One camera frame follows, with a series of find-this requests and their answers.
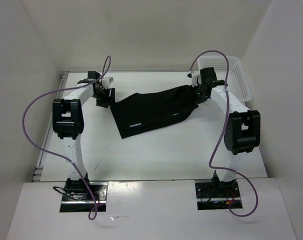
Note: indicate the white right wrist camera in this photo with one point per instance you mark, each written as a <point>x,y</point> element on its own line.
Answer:
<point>195,77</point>

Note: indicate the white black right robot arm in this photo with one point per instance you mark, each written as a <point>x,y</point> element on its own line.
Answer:
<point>241,131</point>

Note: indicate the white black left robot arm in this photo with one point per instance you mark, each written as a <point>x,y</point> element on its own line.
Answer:
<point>68,123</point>

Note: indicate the white perforated plastic basket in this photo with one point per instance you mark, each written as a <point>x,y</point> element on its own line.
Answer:
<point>237,81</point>

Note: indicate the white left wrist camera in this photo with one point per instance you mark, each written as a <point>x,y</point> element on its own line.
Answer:
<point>106,82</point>

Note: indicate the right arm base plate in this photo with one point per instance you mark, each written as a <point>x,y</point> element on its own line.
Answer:
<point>207,199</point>

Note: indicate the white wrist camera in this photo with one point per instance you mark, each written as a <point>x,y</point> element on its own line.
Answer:
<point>106,82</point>
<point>195,77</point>

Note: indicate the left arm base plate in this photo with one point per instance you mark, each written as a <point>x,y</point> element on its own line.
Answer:
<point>78,202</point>

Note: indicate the black sport shorts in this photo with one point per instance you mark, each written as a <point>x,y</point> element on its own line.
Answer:
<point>144,112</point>

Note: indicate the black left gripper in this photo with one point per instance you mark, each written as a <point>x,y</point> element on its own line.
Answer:
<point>108,100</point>

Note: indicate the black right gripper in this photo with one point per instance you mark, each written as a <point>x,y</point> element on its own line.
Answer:
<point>199,100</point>

